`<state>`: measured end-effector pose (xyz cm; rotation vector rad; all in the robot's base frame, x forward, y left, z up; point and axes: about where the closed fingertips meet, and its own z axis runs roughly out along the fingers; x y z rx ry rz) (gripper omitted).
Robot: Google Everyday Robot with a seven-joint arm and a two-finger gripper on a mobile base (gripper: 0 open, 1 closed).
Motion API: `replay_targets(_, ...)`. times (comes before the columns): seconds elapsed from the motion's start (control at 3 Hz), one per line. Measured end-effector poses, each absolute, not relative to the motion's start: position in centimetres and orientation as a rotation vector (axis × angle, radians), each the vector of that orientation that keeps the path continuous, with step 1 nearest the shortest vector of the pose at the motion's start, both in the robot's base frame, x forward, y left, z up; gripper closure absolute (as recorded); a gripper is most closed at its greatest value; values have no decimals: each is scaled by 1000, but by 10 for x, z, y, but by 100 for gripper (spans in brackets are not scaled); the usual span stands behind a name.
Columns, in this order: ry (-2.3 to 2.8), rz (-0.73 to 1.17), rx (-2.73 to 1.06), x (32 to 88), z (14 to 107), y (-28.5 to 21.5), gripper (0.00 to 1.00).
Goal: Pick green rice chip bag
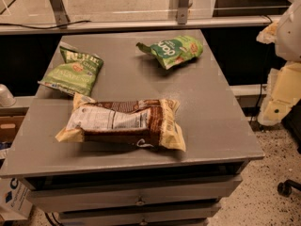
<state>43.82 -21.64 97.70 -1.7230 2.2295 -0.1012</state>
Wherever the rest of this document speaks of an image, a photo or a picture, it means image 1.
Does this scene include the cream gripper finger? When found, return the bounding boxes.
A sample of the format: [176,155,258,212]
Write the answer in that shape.
[257,97,293,126]

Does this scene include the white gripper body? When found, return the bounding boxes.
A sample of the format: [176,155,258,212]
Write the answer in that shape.
[268,62,301,107]

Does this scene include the green rice chip bag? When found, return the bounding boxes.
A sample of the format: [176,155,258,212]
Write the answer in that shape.
[136,36,203,70]

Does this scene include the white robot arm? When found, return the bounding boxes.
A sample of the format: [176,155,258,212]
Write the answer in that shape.
[257,0,301,126]

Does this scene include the brown and cream snack bag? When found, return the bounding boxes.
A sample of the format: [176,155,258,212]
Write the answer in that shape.
[55,93,186,151]

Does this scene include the green jalapeno kettle chip bag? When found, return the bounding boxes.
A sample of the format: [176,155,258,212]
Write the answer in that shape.
[39,42,103,96]

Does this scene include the black office chair wheel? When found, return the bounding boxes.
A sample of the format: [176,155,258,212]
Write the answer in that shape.
[277,179,301,197]

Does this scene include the lower grey drawer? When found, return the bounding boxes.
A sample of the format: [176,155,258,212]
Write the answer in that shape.
[59,202,220,226]

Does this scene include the grey drawer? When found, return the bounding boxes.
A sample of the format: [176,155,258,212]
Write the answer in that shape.
[28,175,242,212]
[59,202,220,226]

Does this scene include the grey drawer cabinet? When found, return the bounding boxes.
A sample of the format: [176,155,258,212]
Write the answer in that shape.
[0,29,266,226]

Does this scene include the upper grey drawer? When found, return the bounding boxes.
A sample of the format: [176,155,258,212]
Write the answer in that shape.
[28,175,242,212]

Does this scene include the brown cardboard box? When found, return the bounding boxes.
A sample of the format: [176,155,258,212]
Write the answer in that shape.
[0,116,24,142]

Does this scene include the white dome object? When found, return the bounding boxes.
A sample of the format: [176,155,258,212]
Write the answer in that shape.
[0,84,16,107]

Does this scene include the white and blue cardboard box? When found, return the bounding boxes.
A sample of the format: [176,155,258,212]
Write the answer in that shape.
[0,178,32,221]

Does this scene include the black hanging cable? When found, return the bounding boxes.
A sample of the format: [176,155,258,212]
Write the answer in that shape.
[248,15,275,122]

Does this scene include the right metal frame bracket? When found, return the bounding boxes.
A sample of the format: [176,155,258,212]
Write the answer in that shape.
[177,0,189,24]

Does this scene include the metal frame bracket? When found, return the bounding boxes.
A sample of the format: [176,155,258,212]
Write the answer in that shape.
[49,0,70,27]
[177,0,189,24]

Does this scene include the black cable on ledge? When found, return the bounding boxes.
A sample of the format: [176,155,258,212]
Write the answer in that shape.
[0,19,92,30]

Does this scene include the left metal frame bracket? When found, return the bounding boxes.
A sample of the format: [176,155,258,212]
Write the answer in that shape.
[49,0,70,27]

